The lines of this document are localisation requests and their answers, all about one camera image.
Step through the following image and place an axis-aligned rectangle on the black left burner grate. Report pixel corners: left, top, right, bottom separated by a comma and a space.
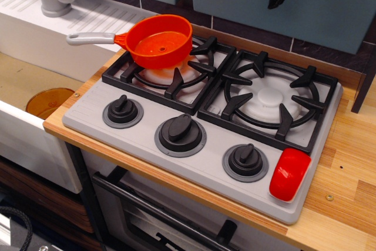
102, 36, 236, 115

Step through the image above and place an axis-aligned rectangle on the black burner grate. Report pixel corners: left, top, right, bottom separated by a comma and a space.
102, 36, 236, 115
197, 50, 343, 155

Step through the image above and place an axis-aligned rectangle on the black right burner grate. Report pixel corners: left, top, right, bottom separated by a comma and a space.
197, 50, 343, 155

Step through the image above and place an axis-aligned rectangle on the black middle stove knob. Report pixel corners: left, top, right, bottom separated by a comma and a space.
155, 113, 207, 158

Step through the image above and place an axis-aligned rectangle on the black stove knob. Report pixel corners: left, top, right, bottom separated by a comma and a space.
155, 113, 207, 158
102, 95, 144, 129
222, 143, 268, 183

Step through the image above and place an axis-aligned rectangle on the black left stove knob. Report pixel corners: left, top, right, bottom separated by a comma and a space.
102, 95, 144, 129

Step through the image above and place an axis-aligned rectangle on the grey toy stove top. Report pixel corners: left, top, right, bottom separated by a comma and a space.
62, 35, 344, 225

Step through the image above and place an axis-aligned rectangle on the black right stove knob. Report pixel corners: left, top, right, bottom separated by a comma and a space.
222, 143, 268, 183

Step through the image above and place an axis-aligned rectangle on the red plastic toy piece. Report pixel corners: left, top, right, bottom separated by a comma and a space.
269, 148, 312, 203

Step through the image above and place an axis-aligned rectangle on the white toy sink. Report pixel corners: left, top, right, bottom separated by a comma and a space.
1, 0, 150, 194

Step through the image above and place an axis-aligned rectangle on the orange translucent plate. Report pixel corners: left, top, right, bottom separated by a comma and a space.
26, 88, 75, 120

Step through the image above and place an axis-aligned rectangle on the toy oven door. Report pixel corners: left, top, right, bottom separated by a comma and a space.
89, 166, 296, 250

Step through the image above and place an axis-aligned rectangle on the orange pot with grey handle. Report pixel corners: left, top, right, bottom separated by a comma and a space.
66, 14, 193, 69

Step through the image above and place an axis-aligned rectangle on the black braided cable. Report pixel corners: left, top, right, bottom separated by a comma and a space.
0, 206, 33, 251

